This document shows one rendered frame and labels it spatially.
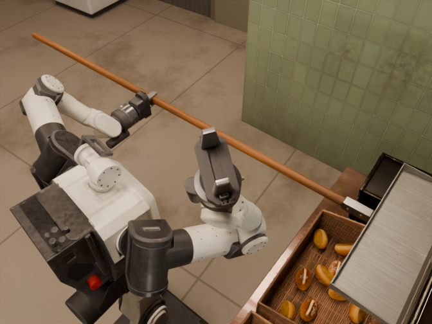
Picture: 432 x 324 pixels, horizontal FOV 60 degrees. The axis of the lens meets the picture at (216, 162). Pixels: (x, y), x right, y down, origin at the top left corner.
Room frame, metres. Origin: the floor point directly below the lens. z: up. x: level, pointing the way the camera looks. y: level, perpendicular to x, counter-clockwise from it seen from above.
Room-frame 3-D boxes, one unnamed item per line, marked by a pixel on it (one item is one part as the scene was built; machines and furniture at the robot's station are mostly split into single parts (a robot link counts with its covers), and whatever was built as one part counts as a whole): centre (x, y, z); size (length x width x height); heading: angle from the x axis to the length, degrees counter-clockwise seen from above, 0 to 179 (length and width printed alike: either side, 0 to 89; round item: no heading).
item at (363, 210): (0.66, -0.44, 1.19); 0.09 x 0.04 x 0.03; 51
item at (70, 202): (0.56, 0.33, 1.27); 0.34 x 0.30 x 0.36; 44
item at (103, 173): (0.59, 0.29, 1.47); 0.10 x 0.07 x 0.09; 44
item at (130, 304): (0.59, 0.30, 0.78); 0.18 x 0.15 x 0.47; 52
